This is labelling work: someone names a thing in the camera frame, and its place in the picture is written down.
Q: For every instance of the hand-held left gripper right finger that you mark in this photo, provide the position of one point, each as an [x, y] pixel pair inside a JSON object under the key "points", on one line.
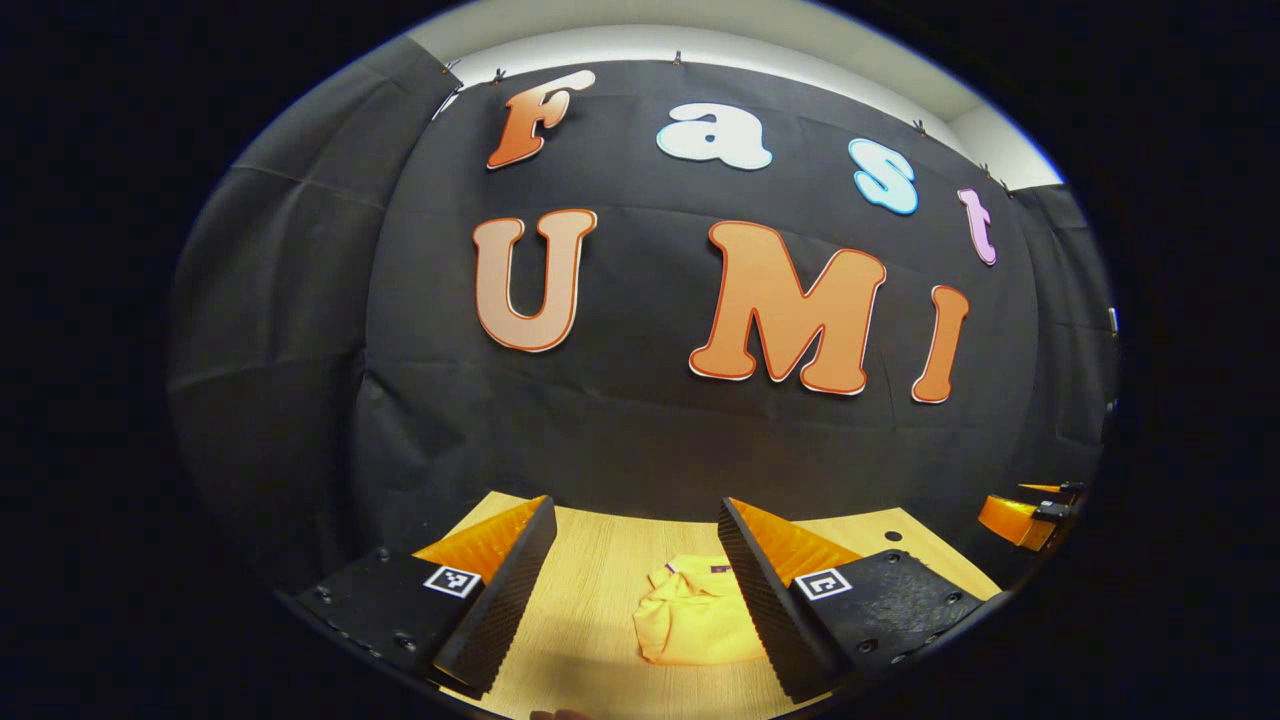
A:
{"points": [[765, 600]]}

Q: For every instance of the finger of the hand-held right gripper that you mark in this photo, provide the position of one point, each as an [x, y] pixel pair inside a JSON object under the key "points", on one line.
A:
{"points": [[1015, 522], [1055, 491]]}

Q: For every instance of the orange T-shirt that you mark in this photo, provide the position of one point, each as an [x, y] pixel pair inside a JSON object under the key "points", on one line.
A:
{"points": [[690, 620]]}

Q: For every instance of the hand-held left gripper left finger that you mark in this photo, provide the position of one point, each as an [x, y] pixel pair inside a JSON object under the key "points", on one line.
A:
{"points": [[510, 590]]}

